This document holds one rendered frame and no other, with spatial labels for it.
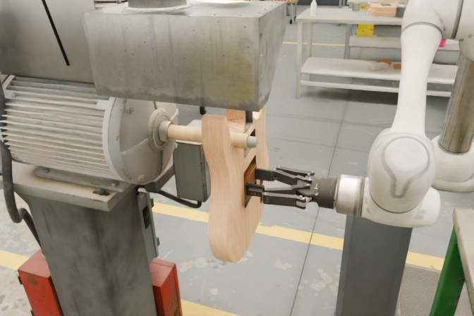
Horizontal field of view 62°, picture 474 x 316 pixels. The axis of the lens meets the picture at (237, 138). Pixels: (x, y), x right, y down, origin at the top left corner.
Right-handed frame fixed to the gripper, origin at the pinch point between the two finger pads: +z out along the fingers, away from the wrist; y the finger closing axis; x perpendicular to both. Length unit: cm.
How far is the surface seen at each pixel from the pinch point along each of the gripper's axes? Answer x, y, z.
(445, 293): -43, 22, -53
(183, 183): -10.9, 10.7, 25.2
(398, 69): -69, 385, -51
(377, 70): -69, 378, -30
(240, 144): 15.2, -10.8, -1.2
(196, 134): 16.1, -10.5, 8.8
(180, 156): -1.7, 10.4, 25.0
